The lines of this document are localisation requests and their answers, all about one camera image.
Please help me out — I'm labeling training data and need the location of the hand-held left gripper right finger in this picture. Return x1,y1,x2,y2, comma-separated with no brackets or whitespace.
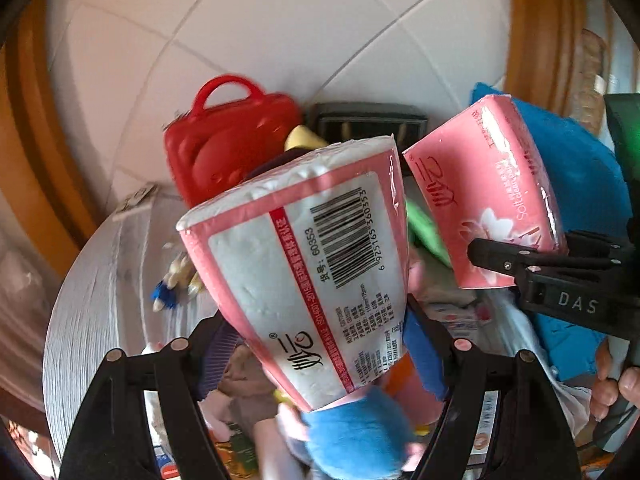
404,294,584,480

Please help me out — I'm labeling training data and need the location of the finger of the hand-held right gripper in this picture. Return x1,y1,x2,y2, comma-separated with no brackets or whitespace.
467,230,635,282

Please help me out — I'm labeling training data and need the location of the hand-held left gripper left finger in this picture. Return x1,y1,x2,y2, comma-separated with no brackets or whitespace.
60,315,241,480

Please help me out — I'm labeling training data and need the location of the pink floral tissue pack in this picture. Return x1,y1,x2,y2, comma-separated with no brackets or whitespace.
402,94,569,291

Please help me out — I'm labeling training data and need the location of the blue plastic bin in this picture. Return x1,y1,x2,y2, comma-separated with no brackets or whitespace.
470,82,635,382

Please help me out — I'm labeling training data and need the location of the pink white tissue pack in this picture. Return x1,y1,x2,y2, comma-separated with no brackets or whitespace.
176,135,417,413

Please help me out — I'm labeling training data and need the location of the person's right hand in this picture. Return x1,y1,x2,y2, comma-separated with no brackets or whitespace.
591,337,640,423

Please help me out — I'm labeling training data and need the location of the orange pink packet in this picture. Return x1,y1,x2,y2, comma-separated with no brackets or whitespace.
382,352,447,427

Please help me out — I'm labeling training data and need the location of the beige plush toy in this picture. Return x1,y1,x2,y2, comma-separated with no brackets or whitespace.
215,347,283,428

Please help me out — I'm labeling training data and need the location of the white pink small packet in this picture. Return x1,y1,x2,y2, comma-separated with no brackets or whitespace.
427,300,498,333

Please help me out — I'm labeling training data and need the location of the green cardboard box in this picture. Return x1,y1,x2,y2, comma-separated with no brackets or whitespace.
404,199,454,267

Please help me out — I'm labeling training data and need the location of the blue yellow small toy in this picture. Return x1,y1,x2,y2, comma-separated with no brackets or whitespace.
151,254,207,312

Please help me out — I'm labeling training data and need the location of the blue pink plush toy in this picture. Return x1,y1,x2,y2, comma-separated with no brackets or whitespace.
276,386,427,480

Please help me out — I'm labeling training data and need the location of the black ribbed box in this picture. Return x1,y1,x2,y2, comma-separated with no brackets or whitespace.
304,102,430,177

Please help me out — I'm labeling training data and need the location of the floral patterned rolled cloth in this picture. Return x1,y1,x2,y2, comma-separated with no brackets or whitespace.
579,29,610,137

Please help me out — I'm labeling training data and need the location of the red toy suitcase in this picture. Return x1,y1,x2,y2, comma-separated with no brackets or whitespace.
164,75,304,209

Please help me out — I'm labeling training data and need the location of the yellow toy piece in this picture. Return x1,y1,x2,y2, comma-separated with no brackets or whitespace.
283,125,327,153

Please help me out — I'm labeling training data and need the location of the wooden door frame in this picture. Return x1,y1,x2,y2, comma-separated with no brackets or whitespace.
0,0,101,248
506,0,608,126

